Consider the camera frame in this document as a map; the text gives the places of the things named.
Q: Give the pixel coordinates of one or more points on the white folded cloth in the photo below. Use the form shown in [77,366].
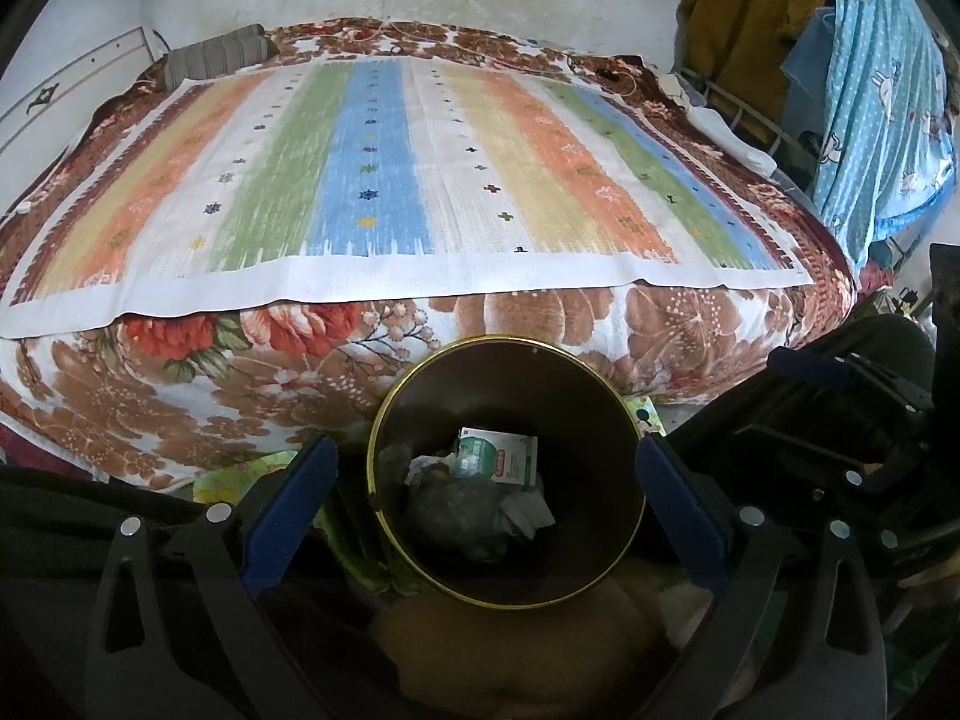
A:
[731,139]

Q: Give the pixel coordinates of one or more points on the red brown floral blanket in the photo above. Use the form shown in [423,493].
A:
[225,390]

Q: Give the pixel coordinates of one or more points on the white headboard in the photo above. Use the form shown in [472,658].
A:
[67,90]

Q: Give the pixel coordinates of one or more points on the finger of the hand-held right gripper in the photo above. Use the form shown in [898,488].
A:
[795,439]
[810,367]

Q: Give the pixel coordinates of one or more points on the white paper packets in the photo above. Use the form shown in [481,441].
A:
[529,514]

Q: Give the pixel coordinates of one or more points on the green white medicine box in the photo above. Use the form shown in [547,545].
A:
[502,457]

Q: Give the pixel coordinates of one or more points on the black bin with gold rim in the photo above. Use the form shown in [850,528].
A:
[570,405]

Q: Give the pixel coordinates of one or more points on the clear plastic bag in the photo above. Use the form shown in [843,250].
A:
[457,517]

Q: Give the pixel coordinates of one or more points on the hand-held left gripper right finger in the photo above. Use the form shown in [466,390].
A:
[686,517]

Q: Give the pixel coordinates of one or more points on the metal bed rail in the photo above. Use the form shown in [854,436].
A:
[739,109]

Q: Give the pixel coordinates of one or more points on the person's right hand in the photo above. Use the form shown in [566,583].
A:
[930,577]

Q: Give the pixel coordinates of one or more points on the colourful striped mat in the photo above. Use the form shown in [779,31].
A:
[300,187]

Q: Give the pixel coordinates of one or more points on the cluttered side table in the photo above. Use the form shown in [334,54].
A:
[896,296]

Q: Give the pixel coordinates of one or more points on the mustard yellow hanging garment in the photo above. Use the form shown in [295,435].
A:
[750,15]

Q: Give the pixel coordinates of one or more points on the grey striped pillow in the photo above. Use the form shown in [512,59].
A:
[217,52]

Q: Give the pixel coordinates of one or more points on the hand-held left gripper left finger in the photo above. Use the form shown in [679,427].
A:
[292,517]

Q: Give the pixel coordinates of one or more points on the blue dotted hanging cloth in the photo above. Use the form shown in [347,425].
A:
[870,90]

